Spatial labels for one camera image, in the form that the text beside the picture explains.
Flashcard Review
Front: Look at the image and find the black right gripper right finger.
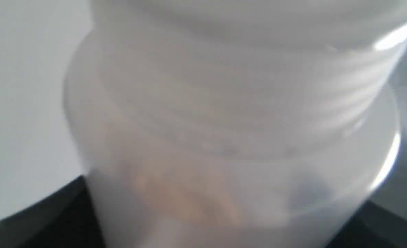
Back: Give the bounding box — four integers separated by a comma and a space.
327, 201, 407, 248

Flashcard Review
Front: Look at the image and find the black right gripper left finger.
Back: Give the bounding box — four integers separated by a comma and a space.
0, 176, 105, 248

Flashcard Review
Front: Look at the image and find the clear plastic squeeze bottle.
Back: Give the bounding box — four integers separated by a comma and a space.
64, 0, 407, 248

